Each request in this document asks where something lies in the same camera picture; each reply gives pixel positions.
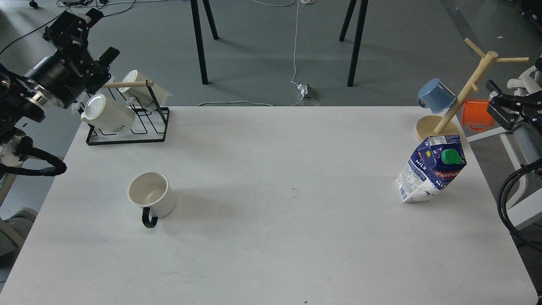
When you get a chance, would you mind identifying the black floor cable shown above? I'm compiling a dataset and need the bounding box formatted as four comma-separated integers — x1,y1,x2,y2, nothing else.
0,0,137,55

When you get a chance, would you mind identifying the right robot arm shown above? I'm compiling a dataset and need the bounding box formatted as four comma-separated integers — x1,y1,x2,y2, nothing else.
486,58,542,164

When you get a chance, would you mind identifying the white power cable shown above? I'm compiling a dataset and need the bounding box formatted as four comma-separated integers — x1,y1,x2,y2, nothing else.
197,0,316,107

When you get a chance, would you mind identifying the wooden mug tree stand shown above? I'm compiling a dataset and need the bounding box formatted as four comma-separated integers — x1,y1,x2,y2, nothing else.
415,37,530,140

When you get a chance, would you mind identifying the blue white milk carton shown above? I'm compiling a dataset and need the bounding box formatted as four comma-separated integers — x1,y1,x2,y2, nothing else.
395,134,467,203

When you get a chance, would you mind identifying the white power adapter plug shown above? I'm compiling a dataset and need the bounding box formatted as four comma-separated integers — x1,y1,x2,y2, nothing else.
297,83,318,100

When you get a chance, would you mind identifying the black tripod leg pair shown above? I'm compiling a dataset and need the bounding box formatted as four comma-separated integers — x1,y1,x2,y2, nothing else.
339,0,369,87
190,0,219,85

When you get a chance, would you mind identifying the white mug rear rack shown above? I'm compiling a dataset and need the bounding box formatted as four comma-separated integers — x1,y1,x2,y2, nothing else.
119,70,168,111

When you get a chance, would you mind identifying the white mug front rack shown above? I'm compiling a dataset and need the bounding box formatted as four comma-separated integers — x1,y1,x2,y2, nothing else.
80,94,136,134

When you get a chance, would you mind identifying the white mug black handle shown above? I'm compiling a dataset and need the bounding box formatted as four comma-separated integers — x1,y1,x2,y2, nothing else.
127,172,177,229

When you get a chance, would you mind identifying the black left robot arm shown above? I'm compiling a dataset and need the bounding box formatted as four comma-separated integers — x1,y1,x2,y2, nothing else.
0,8,119,176

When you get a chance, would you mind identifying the black tripod leg pair right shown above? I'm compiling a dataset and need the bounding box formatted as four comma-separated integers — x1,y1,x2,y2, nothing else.
339,0,369,87

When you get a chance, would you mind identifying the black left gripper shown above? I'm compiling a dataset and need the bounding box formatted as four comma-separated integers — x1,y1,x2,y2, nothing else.
25,8,120,108

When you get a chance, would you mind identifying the white metal frame right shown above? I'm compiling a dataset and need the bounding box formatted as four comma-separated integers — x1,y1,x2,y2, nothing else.
467,123,541,230

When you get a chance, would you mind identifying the black wire mug rack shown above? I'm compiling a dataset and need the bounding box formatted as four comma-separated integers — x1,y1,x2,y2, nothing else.
86,80,170,146

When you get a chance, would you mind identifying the black tripod leg pair left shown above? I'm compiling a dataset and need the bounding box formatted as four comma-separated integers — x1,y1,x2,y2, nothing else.
190,0,219,85

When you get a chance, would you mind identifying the white mug rack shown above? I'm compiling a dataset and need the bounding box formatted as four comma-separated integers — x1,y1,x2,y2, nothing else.
80,94,136,134
119,70,168,111

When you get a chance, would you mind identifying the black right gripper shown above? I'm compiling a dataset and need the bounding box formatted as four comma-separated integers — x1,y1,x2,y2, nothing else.
486,80,542,131

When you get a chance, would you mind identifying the orange plastic cup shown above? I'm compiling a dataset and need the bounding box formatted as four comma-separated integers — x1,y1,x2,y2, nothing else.
460,98,495,133

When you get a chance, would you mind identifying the blue plastic cup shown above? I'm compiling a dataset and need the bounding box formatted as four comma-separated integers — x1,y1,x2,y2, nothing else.
418,78,457,114

